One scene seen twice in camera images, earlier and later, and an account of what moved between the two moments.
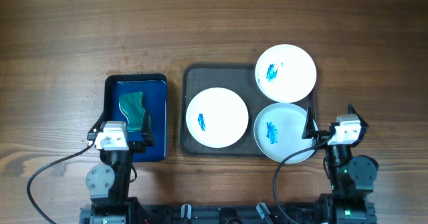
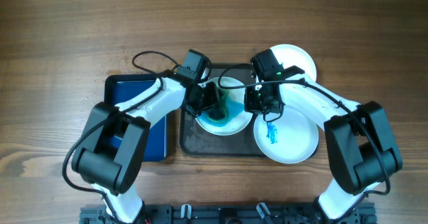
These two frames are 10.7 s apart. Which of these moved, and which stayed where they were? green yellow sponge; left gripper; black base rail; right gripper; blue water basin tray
Moved: left gripper; green yellow sponge; right gripper
Stayed: blue water basin tray; black base rail
